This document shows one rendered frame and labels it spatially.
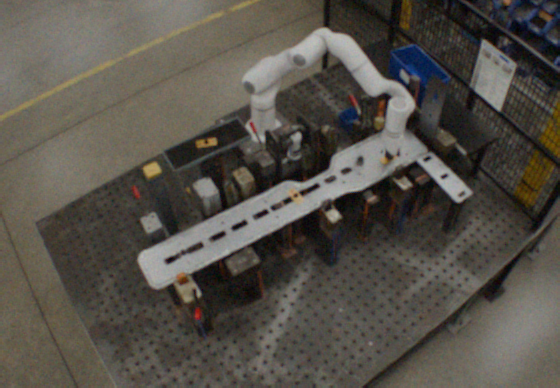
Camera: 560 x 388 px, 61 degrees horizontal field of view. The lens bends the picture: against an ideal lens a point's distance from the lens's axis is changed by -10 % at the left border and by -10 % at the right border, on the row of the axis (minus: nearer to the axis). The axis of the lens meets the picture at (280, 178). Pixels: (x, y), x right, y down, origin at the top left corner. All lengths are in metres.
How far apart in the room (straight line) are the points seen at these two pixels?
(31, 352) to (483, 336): 2.67
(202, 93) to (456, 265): 2.56
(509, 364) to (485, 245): 0.85
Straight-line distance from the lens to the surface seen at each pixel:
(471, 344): 3.13
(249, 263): 2.03
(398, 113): 2.13
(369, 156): 2.39
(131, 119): 4.18
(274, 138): 2.19
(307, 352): 2.22
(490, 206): 2.74
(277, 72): 2.37
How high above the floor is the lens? 2.79
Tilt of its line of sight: 51 degrees down
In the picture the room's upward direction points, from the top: 3 degrees counter-clockwise
